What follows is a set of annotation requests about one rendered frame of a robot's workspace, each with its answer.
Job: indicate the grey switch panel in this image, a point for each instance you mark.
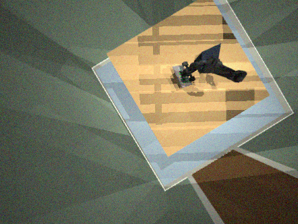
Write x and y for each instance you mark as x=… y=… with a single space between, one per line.
x=184 y=81

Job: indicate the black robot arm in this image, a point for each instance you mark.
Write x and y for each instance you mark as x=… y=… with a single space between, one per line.
x=215 y=66

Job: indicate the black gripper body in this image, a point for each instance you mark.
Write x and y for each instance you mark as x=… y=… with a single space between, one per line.
x=192 y=78

